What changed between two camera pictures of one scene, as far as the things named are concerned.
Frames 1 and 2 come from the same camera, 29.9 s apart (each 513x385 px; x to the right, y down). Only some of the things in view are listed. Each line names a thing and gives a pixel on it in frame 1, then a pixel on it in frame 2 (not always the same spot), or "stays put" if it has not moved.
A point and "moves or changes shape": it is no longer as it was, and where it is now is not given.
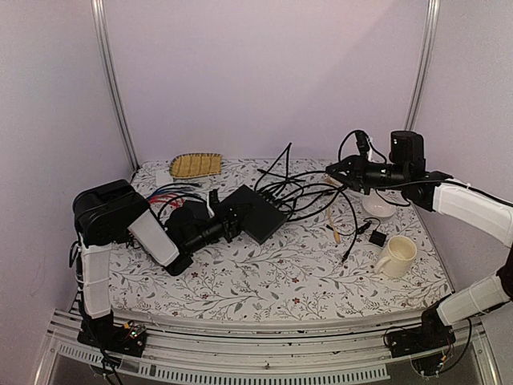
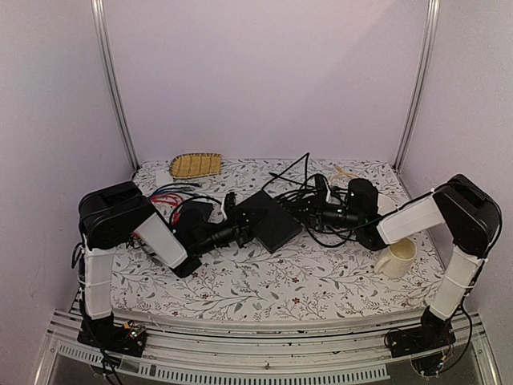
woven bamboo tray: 195,165 stays put
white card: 163,178 stays put
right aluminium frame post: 434,12 stays put
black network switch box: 258,215 moves or changes shape
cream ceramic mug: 401,253 stays put
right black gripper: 357,176 to 317,216
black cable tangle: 302,189 to 322,211
